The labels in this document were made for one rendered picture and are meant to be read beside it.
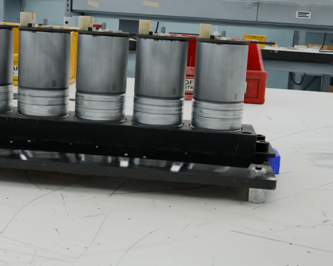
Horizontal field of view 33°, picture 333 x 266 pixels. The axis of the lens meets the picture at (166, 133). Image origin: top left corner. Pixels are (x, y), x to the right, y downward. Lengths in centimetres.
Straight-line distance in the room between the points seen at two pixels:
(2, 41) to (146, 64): 7
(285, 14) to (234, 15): 22
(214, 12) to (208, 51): 227
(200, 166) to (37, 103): 8
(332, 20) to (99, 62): 234
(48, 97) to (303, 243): 14
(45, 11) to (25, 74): 461
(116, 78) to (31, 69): 4
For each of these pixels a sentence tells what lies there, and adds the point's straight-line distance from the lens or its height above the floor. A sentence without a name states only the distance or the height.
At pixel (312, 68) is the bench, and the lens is 263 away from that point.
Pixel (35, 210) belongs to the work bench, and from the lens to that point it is 20.
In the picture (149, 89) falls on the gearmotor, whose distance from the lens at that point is 26.
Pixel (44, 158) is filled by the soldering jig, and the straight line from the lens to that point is 23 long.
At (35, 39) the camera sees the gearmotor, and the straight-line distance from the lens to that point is 26.
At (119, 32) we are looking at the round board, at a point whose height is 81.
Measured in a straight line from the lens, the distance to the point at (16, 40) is 69.
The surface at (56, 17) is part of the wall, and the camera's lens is 485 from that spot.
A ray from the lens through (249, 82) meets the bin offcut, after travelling 53.
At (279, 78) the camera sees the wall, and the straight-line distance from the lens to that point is 468.
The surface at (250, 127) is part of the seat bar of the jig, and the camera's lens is 27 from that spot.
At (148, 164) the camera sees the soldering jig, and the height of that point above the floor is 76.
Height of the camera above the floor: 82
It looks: 11 degrees down
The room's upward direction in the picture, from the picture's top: 4 degrees clockwise
